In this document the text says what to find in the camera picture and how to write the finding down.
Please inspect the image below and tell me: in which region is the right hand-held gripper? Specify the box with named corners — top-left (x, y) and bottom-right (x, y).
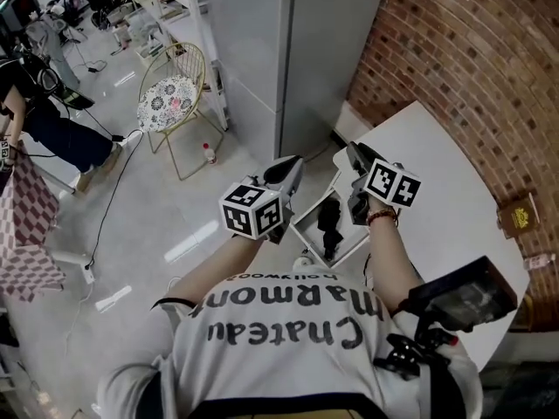
top-left (346, 141), bottom-right (423, 227)

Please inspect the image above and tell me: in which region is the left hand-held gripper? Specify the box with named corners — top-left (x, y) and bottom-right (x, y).
top-left (219, 155), bottom-right (306, 246)

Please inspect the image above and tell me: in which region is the white drawer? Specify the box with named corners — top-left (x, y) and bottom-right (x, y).
top-left (291, 185), bottom-right (372, 270)

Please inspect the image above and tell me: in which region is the black umbrella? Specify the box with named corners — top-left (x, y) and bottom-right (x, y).
top-left (316, 196), bottom-right (346, 261)

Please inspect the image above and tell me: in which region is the person's right forearm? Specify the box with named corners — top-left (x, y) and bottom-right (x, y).
top-left (366, 220), bottom-right (423, 316)

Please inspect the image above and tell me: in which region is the person's left forearm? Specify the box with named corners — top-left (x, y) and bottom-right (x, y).
top-left (165, 233), bottom-right (267, 307)

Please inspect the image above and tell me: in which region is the black shoulder harness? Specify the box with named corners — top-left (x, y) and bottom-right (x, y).
top-left (375, 316), bottom-right (459, 381)

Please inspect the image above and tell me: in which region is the white desk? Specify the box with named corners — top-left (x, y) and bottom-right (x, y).
top-left (331, 100), bottom-right (532, 373)

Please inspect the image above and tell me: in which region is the grey metal cabinet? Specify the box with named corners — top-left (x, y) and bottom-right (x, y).
top-left (204, 0), bottom-right (390, 161)

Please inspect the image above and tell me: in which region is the brown gold-printed box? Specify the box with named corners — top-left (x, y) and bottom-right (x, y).
top-left (497, 193), bottom-right (541, 240)

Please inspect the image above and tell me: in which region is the black screen device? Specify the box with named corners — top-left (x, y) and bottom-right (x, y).
top-left (405, 255), bottom-right (519, 333)

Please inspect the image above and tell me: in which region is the white shelf rack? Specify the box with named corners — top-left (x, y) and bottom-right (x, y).
top-left (126, 0), bottom-right (231, 133)

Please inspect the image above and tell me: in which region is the white printed t-shirt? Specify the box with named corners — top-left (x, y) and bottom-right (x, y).
top-left (98, 271), bottom-right (484, 419)

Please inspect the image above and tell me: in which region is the clear plastic bottle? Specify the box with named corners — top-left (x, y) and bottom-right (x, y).
top-left (523, 253), bottom-right (556, 272)

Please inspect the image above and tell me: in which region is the pink checkered tablecloth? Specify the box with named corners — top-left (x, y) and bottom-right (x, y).
top-left (0, 146), bottom-right (66, 303)

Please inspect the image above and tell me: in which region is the red beaded bracelet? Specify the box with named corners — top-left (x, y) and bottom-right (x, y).
top-left (365, 206), bottom-right (399, 227)

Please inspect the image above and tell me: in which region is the gold wire chair floral cushion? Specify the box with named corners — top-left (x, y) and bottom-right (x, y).
top-left (136, 41), bottom-right (224, 182)

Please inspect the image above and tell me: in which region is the black floor cable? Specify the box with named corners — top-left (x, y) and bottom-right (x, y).
top-left (85, 128), bottom-right (145, 272)

